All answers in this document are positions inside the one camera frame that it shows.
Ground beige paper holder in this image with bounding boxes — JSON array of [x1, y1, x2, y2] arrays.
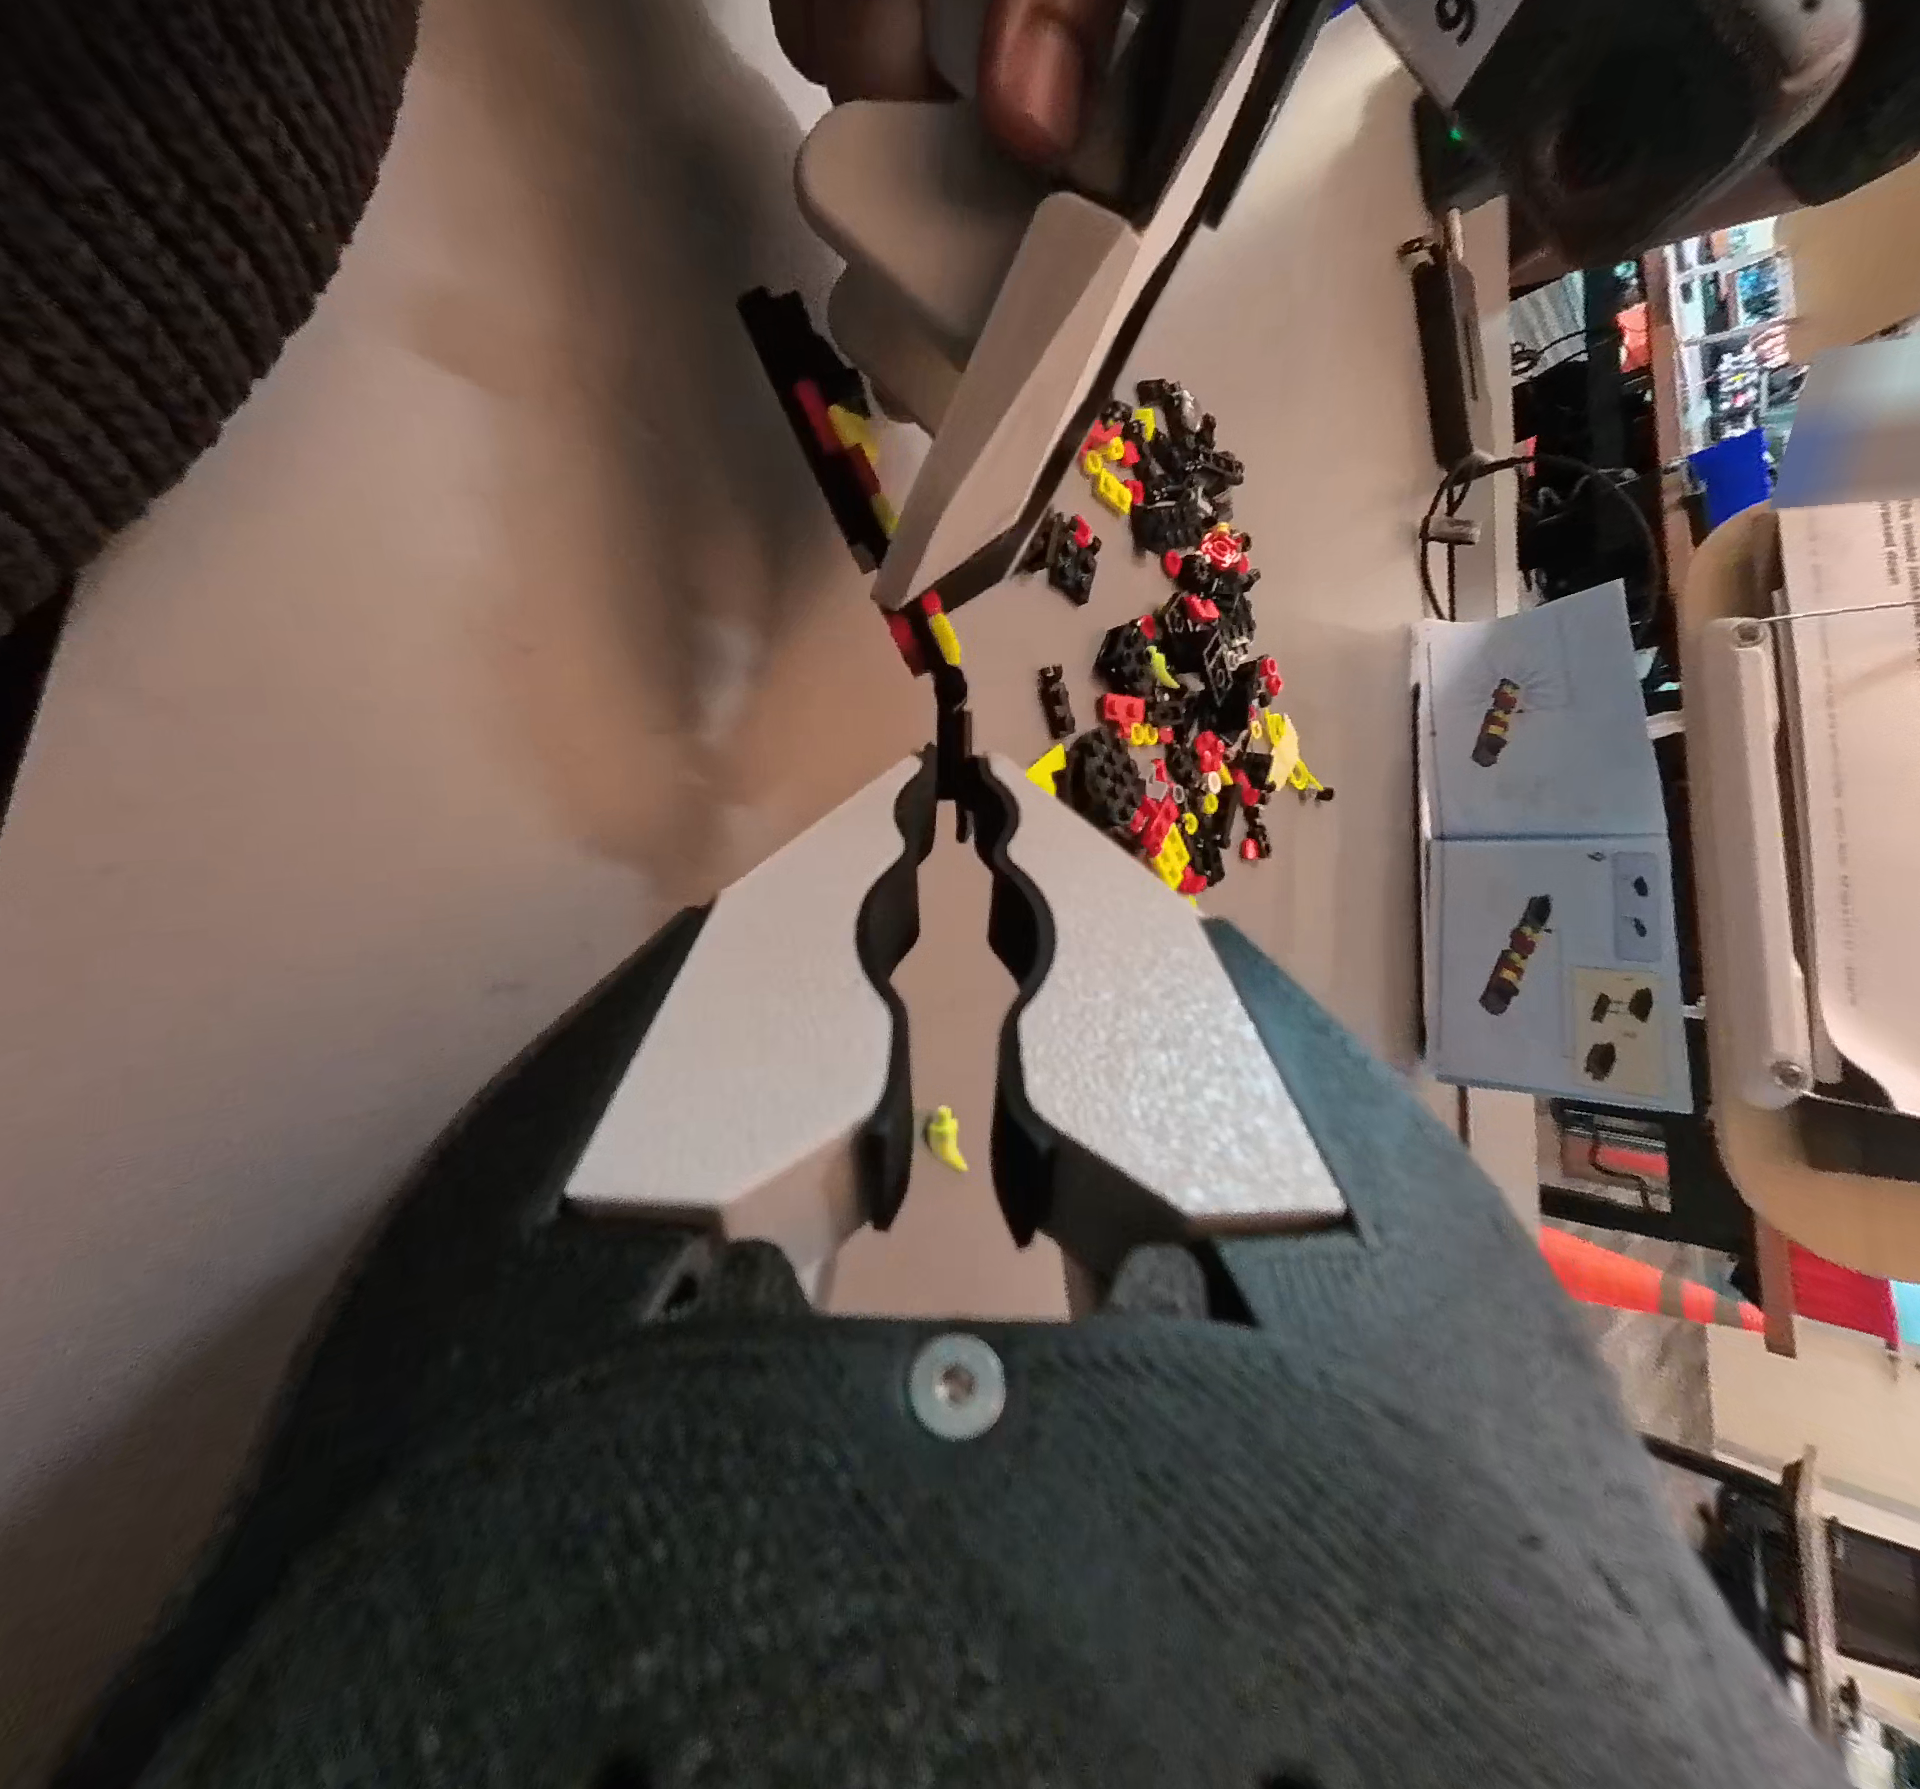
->
[[1680, 199, 1920, 1273]]

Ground person's left hand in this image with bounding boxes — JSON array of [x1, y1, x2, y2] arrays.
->
[[757, 0, 1158, 166]]

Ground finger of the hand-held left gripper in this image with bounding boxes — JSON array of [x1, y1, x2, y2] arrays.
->
[[873, 188, 1148, 615]]

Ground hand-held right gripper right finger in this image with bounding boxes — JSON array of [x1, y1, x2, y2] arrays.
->
[[975, 752, 1347, 1307]]

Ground black flat device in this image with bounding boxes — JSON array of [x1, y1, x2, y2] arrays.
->
[[1412, 231, 1501, 470]]

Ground orange traffic cone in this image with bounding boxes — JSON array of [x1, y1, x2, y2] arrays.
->
[[1537, 1220, 1765, 1333]]

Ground light blue instruction booklet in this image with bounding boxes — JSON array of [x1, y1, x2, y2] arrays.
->
[[1412, 579, 1697, 1117]]

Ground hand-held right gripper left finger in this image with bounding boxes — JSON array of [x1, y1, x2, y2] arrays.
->
[[567, 752, 938, 1296]]

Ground pile of lego pieces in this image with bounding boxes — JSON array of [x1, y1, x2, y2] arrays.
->
[[1020, 381, 1338, 905]]

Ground partly built lego model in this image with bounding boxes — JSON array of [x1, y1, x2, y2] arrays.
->
[[737, 288, 969, 682]]

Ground black wedge lego piece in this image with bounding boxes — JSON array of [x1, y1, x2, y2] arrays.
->
[[919, 663, 984, 837]]

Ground black coiled cable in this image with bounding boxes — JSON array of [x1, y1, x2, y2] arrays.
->
[[1418, 447, 1667, 621]]

